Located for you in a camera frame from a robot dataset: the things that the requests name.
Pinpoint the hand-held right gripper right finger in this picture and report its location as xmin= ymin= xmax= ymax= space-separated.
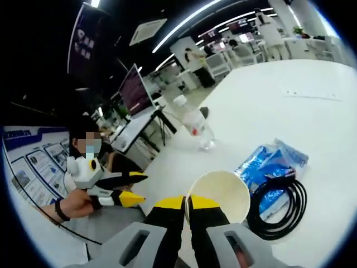
xmin=185 ymin=195 xmax=277 ymax=268

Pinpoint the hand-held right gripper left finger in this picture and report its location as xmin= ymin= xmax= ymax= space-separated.
xmin=83 ymin=195 xmax=187 ymax=268

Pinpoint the white paper cup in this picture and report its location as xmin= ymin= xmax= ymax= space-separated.
xmin=188 ymin=170 xmax=251 ymax=224

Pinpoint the blue tissue pack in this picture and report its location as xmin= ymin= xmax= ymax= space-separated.
xmin=234 ymin=137 xmax=310 ymax=193

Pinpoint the clear plastic bottle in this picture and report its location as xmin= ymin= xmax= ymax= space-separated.
xmin=173 ymin=94 xmax=216 ymax=151

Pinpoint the person's left hand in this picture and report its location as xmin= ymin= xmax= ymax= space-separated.
xmin=60 ymin=189 xmax=98 ymax=222

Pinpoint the black wristband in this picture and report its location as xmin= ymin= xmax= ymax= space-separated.
xmin=54 ymin=199 xmax=70 ymax=223

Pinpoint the white side desk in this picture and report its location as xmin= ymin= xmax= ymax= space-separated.
xmin=110 ymin=104 xmax=168 ymax=154

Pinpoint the large dark monitor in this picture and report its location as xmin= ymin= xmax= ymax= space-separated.
xmin=118 ymin=63 xmax=154 ymax=117

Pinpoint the dark hanging banner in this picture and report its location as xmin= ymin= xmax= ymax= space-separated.
xmin=68 ymin=2 xmax=118 ymax=75

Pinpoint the ceiling air vent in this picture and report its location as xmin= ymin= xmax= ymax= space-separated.
xmin=129 ymin=18 xmax=168 ymax=47

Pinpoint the white mesh cart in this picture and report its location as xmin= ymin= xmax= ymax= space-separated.
xmin=208 ymin=52 xmax=232 ymax=79

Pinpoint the long ceiling light strip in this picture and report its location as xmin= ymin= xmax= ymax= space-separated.
xmin=152 ymin=0 xmax=221 ymax=54

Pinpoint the blue wall display board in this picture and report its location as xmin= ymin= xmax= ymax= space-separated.
xmin=2 ymin=125 xmax=74 ymax=207

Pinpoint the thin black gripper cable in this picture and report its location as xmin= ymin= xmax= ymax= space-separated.
xmin=51 ymin=219 xmax=103 ymax=246

